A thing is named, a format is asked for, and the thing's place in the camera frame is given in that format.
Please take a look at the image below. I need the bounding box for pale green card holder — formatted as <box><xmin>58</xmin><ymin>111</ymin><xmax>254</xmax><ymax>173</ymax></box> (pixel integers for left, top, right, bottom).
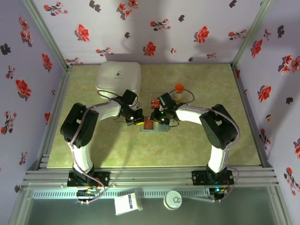
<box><xmin>140</xmin><ymin>116</ymin><xmax>170</xmax><ymax>133</ymax></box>

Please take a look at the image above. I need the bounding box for clear acrylic card tray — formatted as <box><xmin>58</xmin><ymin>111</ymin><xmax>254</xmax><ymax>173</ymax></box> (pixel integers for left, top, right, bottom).
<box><xmin>147</xmin><ymin>92</ymin><xmax>163</xmax><ymax>111</ymax></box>

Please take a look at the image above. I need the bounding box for pill bottle with orange cap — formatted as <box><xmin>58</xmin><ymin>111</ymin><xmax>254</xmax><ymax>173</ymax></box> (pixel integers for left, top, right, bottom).
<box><xmin>172</xmin><ymin>83</ymin><xmax>185</xmax><ymax>102</ymax></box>

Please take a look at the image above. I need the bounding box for white plastic lidded container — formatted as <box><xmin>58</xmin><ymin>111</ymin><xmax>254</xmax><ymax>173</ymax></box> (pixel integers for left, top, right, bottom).
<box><xmin>95</xmin><ymin>61</ymin><xmax>142</xmax><ymax>108</ymax></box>

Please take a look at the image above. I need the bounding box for white box with blue print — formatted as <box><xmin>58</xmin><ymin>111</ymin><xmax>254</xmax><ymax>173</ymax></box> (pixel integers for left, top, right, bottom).
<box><xmin>114</xmin><ymin>192</ymin><xmax>143</xmax><ymax>216</ymax></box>

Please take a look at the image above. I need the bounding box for silver tin can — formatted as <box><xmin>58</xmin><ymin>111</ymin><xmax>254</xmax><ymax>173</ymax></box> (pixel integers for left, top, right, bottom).
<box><xmin>163</xmin><ymin>190</ymin><xmax>183</xmax><ymax>210</ymax></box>

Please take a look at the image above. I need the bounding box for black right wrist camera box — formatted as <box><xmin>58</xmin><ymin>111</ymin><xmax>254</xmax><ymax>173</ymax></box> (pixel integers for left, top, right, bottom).
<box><xmin>157</xmin><ymin>92</ymin><xmax>178</xmax><ymax>111</ymax></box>

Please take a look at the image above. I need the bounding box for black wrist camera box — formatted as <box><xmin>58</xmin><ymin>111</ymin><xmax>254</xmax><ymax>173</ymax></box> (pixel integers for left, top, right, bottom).
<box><xmin>121</xmin><ymin>89</ymin><xmax>139</xmax><ymax>108</ymax></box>
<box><xmin>157</xmin><ymin>92</ymin><xmax>178</xmax><ymax>111</ymax></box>

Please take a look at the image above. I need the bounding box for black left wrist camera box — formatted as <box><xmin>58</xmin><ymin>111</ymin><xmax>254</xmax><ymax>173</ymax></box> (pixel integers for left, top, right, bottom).
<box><xmin>121</xmin><ymin>89</ymin><xmax>139</xmax><ymax>108</ymax></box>

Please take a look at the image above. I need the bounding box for lavender right arm cable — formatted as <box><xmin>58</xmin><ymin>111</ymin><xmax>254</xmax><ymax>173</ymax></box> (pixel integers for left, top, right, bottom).
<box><xmin>172</xmin><ymin>89</ymin><xmax>241</xmax><ymax>203</ymax></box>

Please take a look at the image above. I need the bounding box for lavender arm cable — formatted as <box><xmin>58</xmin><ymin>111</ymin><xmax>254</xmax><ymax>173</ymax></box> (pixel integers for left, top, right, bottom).
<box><xmin>172</xmin><ymin>89</ymin><xmax>241</xmax><ymax>203</ymax></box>
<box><xmin>69</xmin><ymin>90</ymin><xmax>123</xmax><ymax>205</ymax></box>

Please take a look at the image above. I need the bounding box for lavender left arm cable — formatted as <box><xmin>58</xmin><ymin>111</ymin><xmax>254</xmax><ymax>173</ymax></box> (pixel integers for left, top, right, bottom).
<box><xmin>69</xmin><ymin>90</ymin><xmax>123</xmax><ymax>205</ymax></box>

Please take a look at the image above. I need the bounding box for aluminium enclosure frame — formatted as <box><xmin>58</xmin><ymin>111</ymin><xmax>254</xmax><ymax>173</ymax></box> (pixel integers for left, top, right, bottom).
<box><xmin>7</xmin><ymin>0</ymin><xmax>293</xmax><ymax>225</ymax></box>

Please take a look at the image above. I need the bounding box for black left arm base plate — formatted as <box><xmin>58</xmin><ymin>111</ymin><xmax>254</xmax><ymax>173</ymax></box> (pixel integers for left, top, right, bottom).
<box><xmin>67</xmin><ymin>170</ymin><xmax>111</xmax><ymax>188</ymax></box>

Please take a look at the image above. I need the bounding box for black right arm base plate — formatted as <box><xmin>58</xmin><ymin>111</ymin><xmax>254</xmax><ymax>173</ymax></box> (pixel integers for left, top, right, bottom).
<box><xmin>191</xmin><ymin>170</ymin><xmax>234</xmax><ymax>186</ymax></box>

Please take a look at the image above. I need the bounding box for slotted grey cable duct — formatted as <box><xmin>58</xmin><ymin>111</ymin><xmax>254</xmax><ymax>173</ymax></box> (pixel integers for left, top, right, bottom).
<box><xmin>31</xmin><ymin>189</ymin><xmax>211</xmax><ymax>199</ymax></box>

